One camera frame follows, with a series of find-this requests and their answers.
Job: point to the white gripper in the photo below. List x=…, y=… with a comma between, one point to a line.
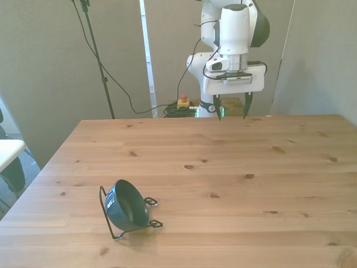
x=237, y=87

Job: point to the dark blue bowl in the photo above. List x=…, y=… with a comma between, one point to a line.
x=131, y=203

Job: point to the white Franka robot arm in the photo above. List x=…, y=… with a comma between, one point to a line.
x=234, y=28

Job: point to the yellow emergency stop button box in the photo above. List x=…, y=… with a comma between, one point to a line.
x=183, y=104

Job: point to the white side table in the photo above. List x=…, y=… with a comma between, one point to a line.
x=9, y=152

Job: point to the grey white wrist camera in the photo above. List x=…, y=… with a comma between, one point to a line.
x=216, y=66

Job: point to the white partition frame strip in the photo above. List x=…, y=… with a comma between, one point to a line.
x=147, y=56

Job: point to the black camera stand pole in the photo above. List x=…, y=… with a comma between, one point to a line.
x=97, y=56

